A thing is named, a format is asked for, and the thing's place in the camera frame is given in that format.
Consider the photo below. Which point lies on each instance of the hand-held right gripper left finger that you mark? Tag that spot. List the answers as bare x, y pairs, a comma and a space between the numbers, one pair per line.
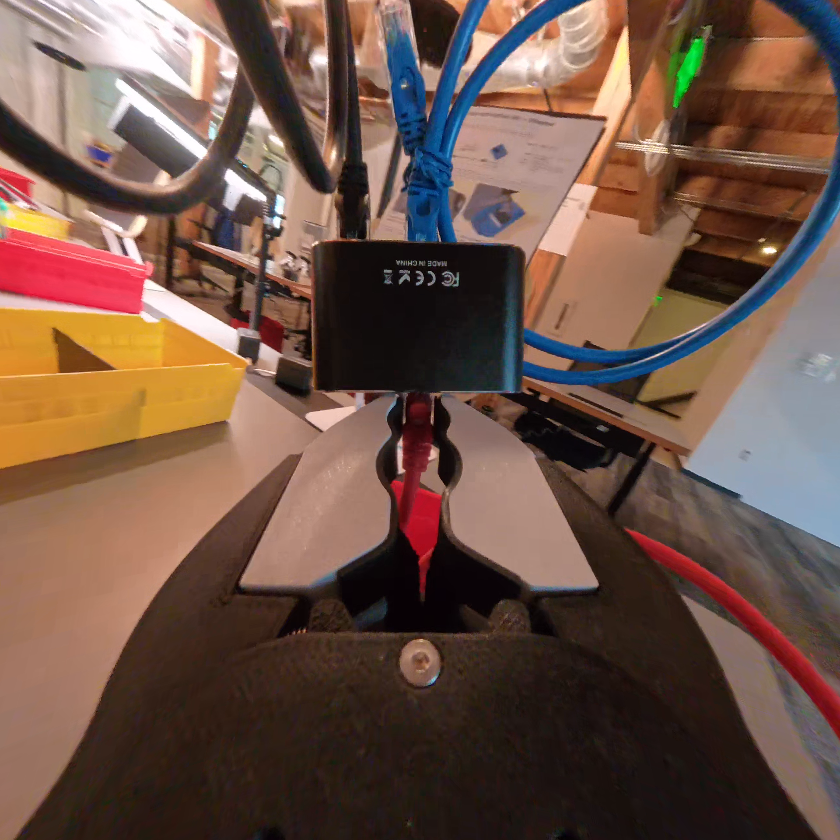
315, 512

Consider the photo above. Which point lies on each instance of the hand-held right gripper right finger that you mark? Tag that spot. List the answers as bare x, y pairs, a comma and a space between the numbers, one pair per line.
518, 518

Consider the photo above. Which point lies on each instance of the black ethernet switch box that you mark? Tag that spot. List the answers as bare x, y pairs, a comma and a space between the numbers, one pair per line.
420, 328

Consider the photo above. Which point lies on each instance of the long wooden table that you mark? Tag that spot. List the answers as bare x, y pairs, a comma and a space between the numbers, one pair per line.
590, 400

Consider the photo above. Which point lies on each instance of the black light stand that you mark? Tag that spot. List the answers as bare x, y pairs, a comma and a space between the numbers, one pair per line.
267, 262

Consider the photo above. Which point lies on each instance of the black bin divider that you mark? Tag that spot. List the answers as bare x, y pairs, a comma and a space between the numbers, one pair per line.
75, 358

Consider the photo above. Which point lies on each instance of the white instruction poster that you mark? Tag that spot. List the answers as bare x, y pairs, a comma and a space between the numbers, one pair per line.
525, 170

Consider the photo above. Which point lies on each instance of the LED light panel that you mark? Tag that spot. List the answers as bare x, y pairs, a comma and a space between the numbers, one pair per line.
157, 141

